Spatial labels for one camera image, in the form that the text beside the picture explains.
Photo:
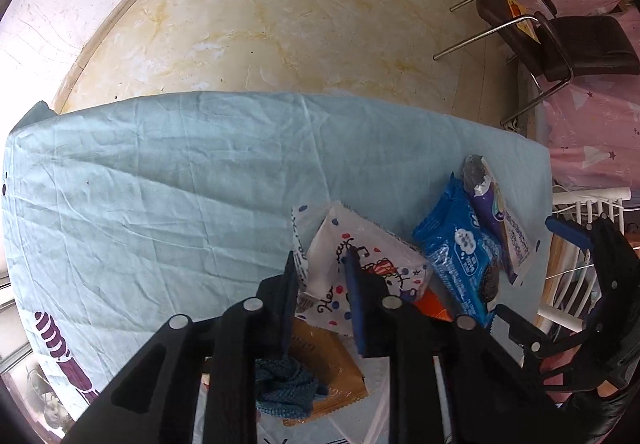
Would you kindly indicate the white drying rack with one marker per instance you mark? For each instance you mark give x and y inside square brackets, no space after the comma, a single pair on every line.
[580,209]

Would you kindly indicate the orange snack packet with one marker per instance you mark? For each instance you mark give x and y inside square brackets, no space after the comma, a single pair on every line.
[435,306]

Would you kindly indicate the blue knitted cloth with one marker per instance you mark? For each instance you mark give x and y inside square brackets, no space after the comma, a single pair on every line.
[285,389]

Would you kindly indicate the white cartoon print packet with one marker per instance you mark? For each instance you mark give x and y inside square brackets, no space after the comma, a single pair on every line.
[340,249]

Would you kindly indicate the light blue tablecloth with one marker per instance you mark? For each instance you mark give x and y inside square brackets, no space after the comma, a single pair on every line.
[150,199]

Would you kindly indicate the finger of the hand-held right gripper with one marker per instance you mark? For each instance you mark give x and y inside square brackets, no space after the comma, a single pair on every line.
[615,274]
[530,341]

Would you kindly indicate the purple snack packet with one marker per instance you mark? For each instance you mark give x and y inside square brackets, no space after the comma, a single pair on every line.
[492,219]

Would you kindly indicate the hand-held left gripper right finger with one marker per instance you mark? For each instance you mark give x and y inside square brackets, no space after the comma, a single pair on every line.
[357,304]

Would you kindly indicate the pink star print curtain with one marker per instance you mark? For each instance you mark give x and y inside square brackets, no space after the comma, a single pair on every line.
[590,133]

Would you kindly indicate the black leather chair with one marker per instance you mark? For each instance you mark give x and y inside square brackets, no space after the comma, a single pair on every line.
[585,38]

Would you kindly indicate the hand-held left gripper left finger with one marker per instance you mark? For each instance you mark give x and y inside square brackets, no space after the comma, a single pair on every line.
[289,304]

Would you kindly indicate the blue cookie packet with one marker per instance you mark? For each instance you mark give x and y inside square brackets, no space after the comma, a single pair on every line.
[455,244]

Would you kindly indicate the tan snack packet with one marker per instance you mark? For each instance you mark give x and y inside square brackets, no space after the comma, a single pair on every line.
[335,364]

